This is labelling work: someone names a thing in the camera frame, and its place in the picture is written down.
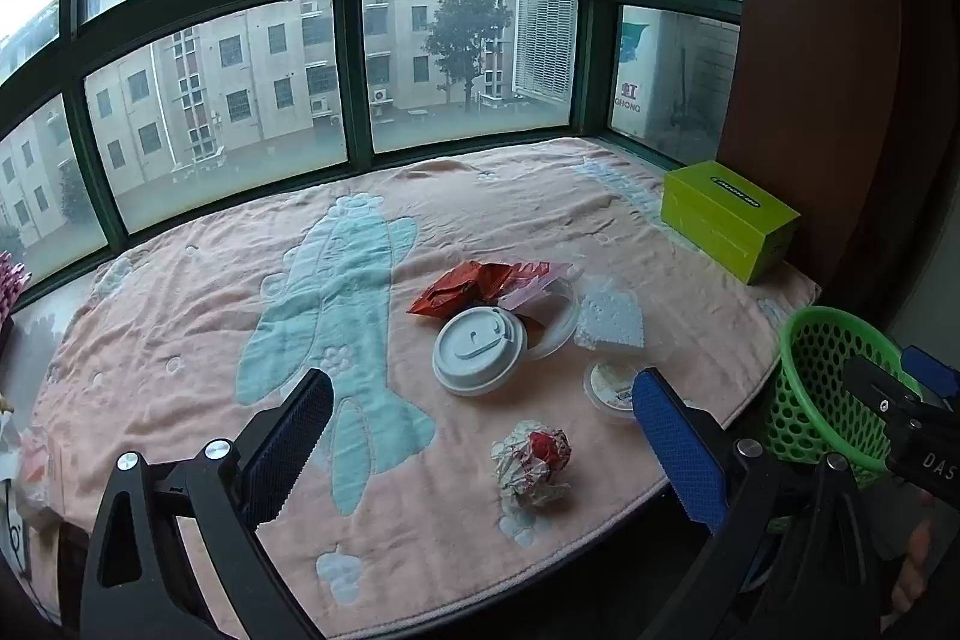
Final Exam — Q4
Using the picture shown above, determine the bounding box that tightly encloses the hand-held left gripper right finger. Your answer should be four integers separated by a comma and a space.
631, 367, 901, 640

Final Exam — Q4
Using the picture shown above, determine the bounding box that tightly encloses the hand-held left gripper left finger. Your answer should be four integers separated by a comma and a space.
79, 368, 336, 640

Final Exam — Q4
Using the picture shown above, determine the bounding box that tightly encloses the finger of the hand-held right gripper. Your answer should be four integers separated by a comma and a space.
842, 355, 925, 420
900, 345, 960, 399

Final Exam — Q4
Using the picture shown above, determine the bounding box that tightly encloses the green plastic mesh basket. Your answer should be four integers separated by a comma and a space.
765, 306, 925, 489

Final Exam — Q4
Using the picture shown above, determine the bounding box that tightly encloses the person's right hand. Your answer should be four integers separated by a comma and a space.
891, 520, 937, 613

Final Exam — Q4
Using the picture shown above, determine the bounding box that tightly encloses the small round clear lid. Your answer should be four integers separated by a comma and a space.
583, 359, 646, 414

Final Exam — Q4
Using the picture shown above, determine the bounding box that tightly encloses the crumpled paper ball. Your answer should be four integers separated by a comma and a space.
491, 419, 573, 510

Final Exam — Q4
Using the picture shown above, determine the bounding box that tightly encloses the pink printed blanket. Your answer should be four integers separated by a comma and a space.
19, 136, 822, 640

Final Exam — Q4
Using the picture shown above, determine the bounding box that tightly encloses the white cup lid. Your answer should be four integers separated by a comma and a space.
432, 308, 532, 396

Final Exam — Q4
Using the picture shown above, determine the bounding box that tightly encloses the red crumpled wrapper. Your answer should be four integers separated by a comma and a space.
407, 260, 526, 327

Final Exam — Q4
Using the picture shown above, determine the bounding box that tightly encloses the green cardboard box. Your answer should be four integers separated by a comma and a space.
661, 160, 802, 286

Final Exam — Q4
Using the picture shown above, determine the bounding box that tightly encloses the pale plastic bag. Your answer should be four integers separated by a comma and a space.
0, 411, 47, 536

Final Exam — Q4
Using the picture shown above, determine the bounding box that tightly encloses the brown wooden cabinet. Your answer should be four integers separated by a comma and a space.
716, 0, 960, 341

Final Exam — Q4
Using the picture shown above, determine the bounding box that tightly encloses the white printed outdoor unit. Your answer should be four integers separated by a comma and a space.
611, 6, 665, 140

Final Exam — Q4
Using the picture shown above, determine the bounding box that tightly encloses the beige apartment building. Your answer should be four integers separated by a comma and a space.
0, 0, 526, 251

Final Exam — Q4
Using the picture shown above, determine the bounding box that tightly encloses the white louvre panel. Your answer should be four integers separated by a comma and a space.
512, 0, 579, 106

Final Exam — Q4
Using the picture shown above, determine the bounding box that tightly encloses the green tree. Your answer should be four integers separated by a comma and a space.
424, 0, 515, 110

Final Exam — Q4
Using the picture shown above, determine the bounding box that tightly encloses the green window frame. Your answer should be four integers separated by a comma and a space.
0, 0, 743, 311

